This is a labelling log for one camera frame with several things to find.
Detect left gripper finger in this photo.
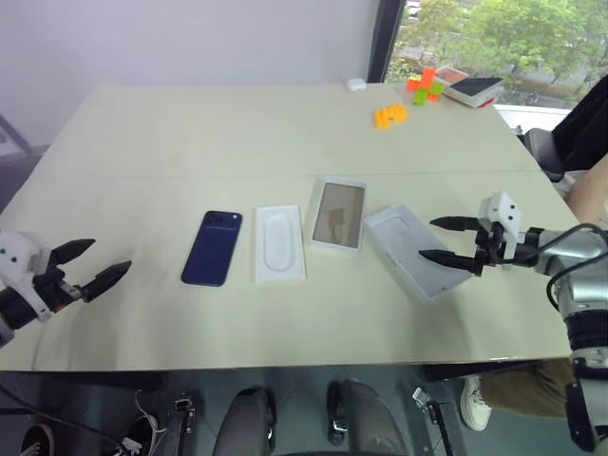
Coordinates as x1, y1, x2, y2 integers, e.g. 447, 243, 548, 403
79, 259, 133, 304
49, 237, 97, 269

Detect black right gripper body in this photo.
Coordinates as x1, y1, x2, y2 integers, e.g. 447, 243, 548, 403
471, 219, 512, 278

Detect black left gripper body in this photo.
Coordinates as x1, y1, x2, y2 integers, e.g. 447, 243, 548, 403
31, 264, 91, 313

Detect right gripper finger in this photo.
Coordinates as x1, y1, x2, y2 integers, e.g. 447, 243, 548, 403
428, 215, 483, 234
417, 249, 477, 274

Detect white phone box base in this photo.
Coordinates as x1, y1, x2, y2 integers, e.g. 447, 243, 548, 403
362, 203, 469, 304

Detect white phone box lid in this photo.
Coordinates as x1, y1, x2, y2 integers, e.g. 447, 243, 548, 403
310, 176, 370, 258

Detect dark blue smartphone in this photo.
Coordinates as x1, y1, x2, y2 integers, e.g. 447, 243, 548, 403
180, 209, 244, 288

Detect yellow-orange toy brick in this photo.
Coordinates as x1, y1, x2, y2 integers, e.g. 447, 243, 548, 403
372, 102, 410, 131

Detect grey metal stand leg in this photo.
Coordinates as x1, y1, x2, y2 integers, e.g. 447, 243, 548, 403
0, 112, 48, 165

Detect black-topped white book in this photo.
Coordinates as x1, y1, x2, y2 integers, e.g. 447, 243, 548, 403
446, 75, 506, 110

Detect orange toy brick cluster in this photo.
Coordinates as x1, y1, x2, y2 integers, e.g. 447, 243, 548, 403
405, 66, 441, 103

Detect black and white sneaker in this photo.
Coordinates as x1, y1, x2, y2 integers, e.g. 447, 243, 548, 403
120, 414, 161, 456
20, 423, 56, 456

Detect black metal stand strut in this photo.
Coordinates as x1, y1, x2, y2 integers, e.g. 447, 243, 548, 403
165, 390, 199, 456
411, 386, 458, 456

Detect white cardboard insert tray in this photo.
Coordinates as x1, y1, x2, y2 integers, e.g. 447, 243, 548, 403
254, 203, 311, 286

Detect dark grey rounded shape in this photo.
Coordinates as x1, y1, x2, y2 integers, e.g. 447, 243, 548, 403
222, 385, 278, 456

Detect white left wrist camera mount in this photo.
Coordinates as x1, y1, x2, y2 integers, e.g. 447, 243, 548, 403
0, 231, 53, 324

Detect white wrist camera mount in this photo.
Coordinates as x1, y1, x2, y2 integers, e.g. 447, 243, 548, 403
478, 191, 524, 263
0, 231, 53, 324

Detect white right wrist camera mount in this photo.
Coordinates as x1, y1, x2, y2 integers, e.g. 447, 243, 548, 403
478, 191, 524, 263

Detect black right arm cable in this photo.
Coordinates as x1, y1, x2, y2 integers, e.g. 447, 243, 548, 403
524, 222, 608, 314

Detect black table frame bar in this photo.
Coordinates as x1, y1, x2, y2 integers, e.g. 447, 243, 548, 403
419, 358, 545, 384

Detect dark window frame post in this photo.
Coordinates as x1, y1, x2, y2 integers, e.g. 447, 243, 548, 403
367, 0, 406, 85

